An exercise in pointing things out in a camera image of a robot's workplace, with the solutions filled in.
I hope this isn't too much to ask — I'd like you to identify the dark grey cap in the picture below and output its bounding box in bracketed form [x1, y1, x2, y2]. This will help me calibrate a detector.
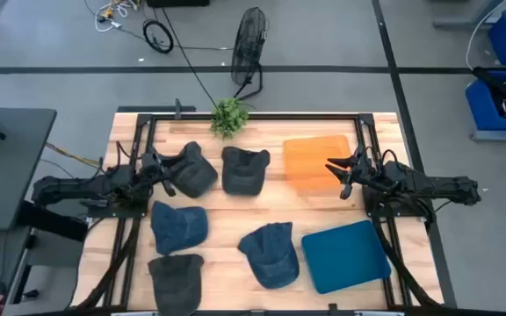
[147, 253, 205, 316]
[171, 140, 219, 198]
[220, 146, 271, 197]

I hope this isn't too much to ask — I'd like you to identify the yellow cable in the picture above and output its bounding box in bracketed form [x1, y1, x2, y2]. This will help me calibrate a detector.
[44, 142, 101, 169]

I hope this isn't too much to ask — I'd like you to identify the black aluminium table frame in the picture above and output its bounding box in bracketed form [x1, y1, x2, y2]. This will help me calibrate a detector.
[71, 112, 445, 316]

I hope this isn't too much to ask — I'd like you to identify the navy blue cap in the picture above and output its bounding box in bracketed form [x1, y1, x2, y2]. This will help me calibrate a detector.
[236, 221, 300, 291]
[150, 200, 209, 256]

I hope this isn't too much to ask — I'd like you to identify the white cable bundle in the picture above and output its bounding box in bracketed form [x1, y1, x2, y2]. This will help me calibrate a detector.
[93, 0, 142, 33]

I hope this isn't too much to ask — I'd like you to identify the blue plastic tray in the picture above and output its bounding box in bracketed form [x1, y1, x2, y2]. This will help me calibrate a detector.
[300, 219, 393, 295]

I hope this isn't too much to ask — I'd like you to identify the dark grey desk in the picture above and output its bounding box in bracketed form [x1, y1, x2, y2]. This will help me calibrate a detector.
[0, 107, 58, 233]

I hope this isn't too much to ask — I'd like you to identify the black braided cable bundle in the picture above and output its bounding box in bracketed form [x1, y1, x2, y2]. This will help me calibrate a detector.
[76, 217, 142, 309]
[373, 217, 439, 308]

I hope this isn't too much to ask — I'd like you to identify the coiled black cable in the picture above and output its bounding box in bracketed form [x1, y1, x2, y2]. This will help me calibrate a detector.
[141, 18, 175, 55]

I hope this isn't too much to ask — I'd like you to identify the small green potted plant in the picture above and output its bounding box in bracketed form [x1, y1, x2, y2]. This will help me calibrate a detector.
[210, 97, 251, 140]

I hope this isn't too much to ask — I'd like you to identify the long black floor cable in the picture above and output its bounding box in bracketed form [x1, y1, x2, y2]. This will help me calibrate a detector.
[160, 7, 218, 107]

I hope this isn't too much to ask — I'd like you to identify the black floor fan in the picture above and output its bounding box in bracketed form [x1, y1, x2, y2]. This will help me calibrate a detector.
[229, 6, 270, 101]

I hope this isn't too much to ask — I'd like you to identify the orange plastic tray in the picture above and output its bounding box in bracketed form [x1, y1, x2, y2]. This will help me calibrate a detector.
[282, 134, 353, 198]

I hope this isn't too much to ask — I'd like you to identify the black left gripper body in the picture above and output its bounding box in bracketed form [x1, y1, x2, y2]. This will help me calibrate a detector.
[141, 147, 177, 198]

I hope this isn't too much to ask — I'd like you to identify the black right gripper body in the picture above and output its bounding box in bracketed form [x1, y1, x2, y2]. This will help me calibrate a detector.
[339, 147, 380, 201]

